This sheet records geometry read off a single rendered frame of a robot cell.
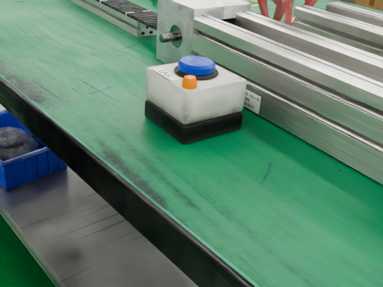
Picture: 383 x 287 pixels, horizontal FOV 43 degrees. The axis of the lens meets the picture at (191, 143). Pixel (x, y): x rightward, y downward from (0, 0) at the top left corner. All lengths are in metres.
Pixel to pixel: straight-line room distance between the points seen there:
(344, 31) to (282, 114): 0.21
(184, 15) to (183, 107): 0.22
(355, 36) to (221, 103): 0.28
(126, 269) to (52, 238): 0.22
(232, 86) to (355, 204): 0.17
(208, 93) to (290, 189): 0.13
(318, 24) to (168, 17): 0.22
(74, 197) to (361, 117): 1.04
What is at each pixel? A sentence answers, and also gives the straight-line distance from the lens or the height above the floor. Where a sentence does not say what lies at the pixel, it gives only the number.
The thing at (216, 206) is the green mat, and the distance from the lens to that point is 0.41.
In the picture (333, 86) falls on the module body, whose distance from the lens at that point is 0.50.
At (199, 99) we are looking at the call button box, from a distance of 0.49.
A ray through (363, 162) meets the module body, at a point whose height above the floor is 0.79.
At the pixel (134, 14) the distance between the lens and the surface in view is 0.87.
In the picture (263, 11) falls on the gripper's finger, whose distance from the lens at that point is 0.85.
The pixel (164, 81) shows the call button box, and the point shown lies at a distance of 0.51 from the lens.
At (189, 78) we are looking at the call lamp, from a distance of 0.48.
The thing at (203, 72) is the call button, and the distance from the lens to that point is 0.51.
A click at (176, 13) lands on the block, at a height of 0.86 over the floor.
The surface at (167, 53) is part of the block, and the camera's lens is 0.72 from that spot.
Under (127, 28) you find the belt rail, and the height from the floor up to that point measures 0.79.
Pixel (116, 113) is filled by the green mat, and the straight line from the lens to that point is 0.57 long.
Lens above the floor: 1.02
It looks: 28 degrees down
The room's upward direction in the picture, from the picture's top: 4 degrees clockwise
